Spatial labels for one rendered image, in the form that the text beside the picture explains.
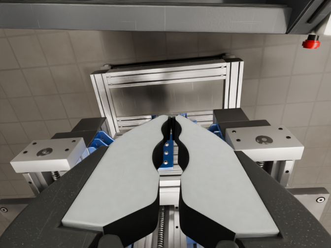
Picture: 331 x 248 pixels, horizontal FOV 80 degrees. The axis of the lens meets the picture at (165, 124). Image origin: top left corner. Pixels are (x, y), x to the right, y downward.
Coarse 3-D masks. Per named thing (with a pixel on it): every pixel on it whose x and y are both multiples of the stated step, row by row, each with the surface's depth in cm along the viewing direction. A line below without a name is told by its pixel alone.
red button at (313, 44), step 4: (308, 36) 47; (312, 36) 46; (316, 36) 46; (308, 40) 47; (312, 40) 46; (316, 40) 46; (304, 44) 48; (308, 44) 47; (312, 44) 46; (316, 44) 46; (308, 48) 47; (312, 48) 47; (316, 48) 48
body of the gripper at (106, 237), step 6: (108, 234) 5; (102, 240) 5; (108, 240) 5; (114, 240) 5; (120, 240) 5; (222, 240) 5; (228, 240) 5; (102, 246) 5; (108, 246) 5; (114, 246) 5; (120, 246) 5; (216, 246) 5; (222, 246) 5; (228, 246) 5; (234, 246) 5
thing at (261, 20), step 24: (0, 0) 33; (24, 0) 33; (48, 0) 33; (72, 0) 33; (0, 24) 35; (24, 24) 35; (48, 24) 34; (72, 24) 34; (96, 24) 34; (120, 24) 34; (144, 24) 34; (168, 24) 34; (192, 24) 34; (216, 24) 33; (240, 24) 33; (264, 24) 33
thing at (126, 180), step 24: (168, 120) 12; (120, 144) 9; (144, 144) 9; (96, 168) 8; (120, 168) 8; (144, 168) 8; (96, 192) 7; (120, 192) 7; (144, 192) 7; (72, 216) 6; (96, 216) 6; (120, 216) 6; (144, 216) 6
